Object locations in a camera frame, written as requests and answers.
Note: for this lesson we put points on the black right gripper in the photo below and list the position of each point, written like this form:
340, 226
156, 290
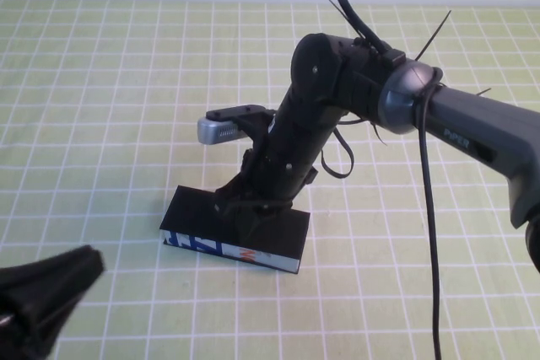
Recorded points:
270, 187

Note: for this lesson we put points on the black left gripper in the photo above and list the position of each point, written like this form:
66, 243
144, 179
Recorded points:
21, 334

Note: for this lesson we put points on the black printed glasses case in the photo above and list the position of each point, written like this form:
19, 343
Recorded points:
194, 216

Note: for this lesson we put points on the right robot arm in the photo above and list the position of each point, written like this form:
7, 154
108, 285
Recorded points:
464, 124

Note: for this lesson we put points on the green white-checked tablecloth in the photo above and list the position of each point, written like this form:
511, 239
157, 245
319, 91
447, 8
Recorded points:
105, 103

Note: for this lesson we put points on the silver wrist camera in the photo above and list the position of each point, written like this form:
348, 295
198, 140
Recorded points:
215, 130

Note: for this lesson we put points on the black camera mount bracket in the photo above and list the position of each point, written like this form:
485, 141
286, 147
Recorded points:
236, 110

